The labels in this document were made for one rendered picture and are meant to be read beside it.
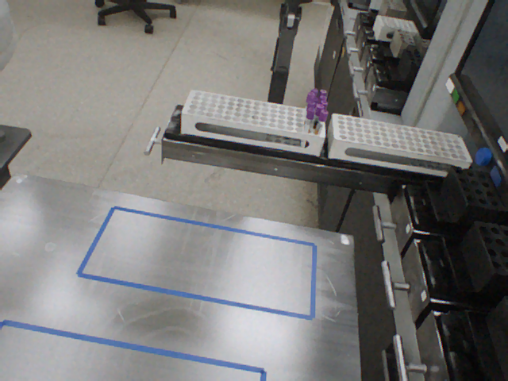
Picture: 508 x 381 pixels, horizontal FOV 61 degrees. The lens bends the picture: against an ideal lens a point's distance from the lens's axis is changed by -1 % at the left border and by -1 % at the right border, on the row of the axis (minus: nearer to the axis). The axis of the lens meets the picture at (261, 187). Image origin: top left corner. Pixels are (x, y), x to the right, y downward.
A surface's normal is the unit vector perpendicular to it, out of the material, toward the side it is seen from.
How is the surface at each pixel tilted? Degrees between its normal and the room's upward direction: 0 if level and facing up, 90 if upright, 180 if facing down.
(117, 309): 0
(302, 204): 0
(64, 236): 0
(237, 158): 90
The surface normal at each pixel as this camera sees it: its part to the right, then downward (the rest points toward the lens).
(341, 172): -0.07, 0.66
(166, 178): 0.15, -0.74
